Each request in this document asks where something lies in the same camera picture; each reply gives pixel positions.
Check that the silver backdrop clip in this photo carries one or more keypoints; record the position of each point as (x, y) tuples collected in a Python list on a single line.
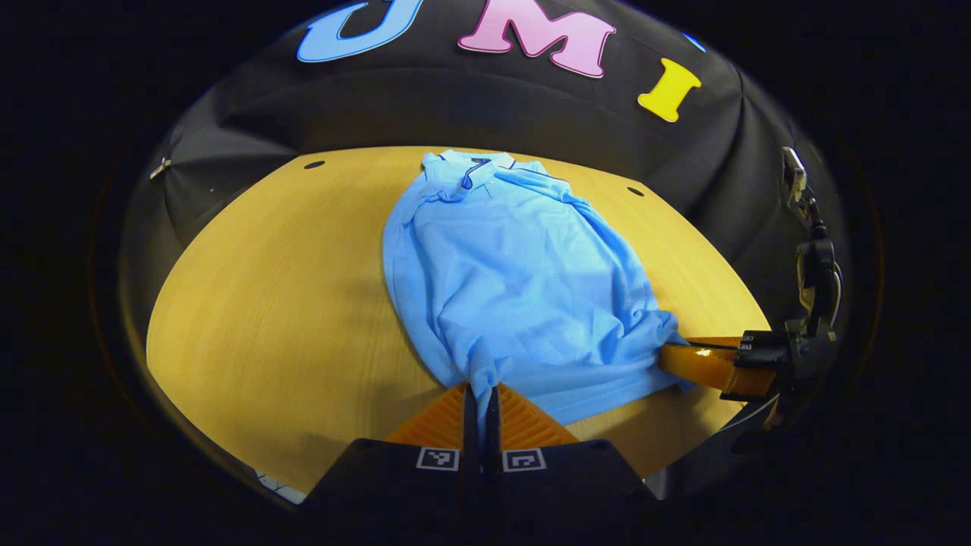
[(159, 167)]

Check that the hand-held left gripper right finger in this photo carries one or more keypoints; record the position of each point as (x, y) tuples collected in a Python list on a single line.
[(569, 474)]

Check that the black backdrop cloth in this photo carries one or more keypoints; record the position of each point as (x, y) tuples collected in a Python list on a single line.
[(493, 106)]

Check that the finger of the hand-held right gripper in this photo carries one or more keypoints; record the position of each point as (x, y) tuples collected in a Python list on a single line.
[(702, 362)]

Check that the light blue T-shirt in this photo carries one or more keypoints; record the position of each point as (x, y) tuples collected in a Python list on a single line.
[(516, 288)]

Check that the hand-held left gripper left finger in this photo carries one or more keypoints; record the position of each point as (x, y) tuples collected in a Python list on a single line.
[(394, 474)]

